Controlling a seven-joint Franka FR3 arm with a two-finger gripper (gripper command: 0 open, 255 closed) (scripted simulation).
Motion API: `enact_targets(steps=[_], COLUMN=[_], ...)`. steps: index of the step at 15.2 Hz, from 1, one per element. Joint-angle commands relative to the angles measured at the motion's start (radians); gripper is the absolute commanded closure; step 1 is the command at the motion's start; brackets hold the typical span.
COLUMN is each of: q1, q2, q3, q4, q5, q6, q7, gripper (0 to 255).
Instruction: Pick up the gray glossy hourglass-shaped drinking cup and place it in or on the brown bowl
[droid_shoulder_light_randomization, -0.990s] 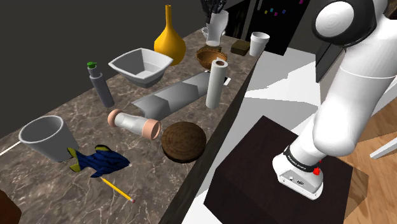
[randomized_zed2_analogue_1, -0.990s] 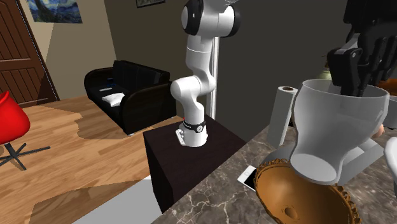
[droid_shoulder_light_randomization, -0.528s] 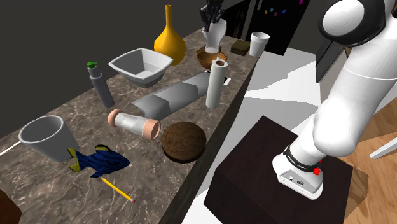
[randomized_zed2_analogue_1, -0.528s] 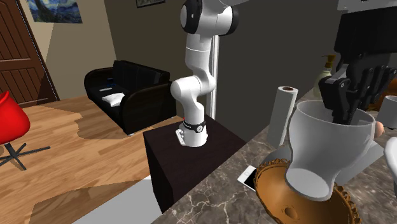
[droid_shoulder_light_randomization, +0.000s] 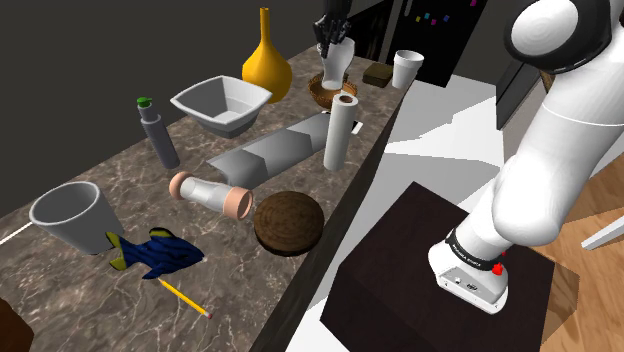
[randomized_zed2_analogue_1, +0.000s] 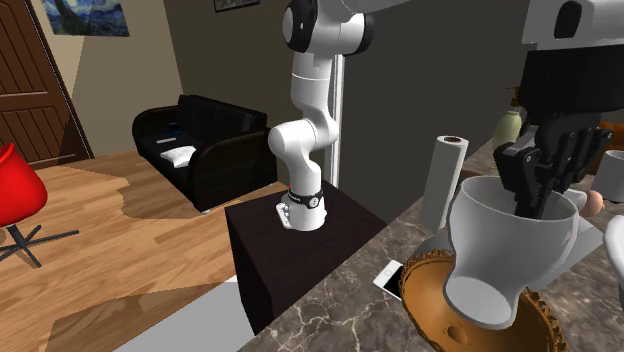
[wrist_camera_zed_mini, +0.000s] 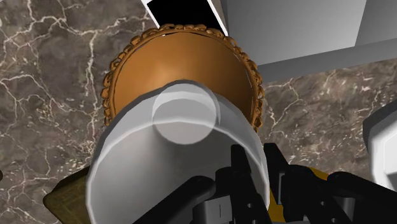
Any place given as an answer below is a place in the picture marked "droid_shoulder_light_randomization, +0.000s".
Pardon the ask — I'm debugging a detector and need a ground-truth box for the dark brown rounded thing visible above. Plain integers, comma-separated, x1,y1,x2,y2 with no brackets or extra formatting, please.
0,297,36,352

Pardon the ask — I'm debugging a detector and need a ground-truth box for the large grey cup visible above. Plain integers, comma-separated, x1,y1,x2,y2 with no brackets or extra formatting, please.
28,181,126,257

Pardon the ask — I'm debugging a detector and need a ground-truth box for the white paper towel roll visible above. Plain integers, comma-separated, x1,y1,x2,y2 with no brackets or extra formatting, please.
323,92,360,172

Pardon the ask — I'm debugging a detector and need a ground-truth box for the clear shaker with pink ends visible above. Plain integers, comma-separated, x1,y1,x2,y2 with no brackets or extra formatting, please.
168,170,255,222

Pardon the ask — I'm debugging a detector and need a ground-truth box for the grey flat long box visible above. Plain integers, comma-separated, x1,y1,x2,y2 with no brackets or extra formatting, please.
206,111,365,191

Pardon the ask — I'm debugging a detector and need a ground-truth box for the dark robot stand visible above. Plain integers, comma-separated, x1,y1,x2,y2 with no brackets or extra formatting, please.
319,181,581,352

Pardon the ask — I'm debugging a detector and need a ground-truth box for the black fridge with coloured magnets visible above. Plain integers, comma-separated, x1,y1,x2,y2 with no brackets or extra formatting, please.
383,0,489,89

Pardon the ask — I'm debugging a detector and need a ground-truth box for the white narrow vase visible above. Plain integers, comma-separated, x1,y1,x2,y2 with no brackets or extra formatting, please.
319,37,357,92

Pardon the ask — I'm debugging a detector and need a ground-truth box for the brown round wooden disc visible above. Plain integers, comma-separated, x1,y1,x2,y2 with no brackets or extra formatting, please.
253,190,326,258

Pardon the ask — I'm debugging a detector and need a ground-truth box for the yellow long-necked vase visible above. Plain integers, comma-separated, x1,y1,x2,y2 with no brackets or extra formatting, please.
241,6,294,105

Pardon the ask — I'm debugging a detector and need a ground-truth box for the white square bowl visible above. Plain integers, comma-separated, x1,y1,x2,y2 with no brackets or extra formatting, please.
169,74,274,140

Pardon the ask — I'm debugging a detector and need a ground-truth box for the white foam cup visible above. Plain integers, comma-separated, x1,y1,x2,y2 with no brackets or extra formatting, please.
391,49,425,90

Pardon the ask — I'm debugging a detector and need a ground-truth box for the yellow pencil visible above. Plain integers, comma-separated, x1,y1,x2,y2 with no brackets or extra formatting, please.
157,277,214,321

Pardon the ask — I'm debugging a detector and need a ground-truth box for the blue and yellow fish toy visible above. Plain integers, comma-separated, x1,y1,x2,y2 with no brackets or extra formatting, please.
105,226,206,281

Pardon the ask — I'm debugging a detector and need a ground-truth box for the dark olive block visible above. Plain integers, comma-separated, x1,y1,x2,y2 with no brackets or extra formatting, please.
362,61,395,89

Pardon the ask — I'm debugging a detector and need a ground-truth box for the grey bottle with green cap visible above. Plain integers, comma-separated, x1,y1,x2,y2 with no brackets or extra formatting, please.
136,96,182,171

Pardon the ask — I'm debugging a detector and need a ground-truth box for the brown woven bowl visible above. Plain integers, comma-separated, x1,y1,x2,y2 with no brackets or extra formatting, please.
307,72,359,110

